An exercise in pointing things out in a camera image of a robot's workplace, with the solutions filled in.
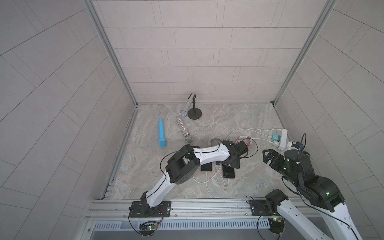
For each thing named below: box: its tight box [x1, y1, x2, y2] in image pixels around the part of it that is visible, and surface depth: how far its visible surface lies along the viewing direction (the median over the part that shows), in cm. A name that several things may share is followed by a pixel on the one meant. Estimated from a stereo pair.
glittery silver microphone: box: [176, 116, 194, 143], surface depth 98 cm
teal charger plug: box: [272, 134, 281, 142], surface depth 97 cm
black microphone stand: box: [187, 94, 202, 120], surface depth 111 cm
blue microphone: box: [158, 118, 167, 149], surface depth 97 cm
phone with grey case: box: [200, 162, 212, 171], surface depth 85 cm
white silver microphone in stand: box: [179, 92, 196, 118], surface depth 93 cm
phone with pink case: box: [222, 164, 235, 179], surface depth 84 cm
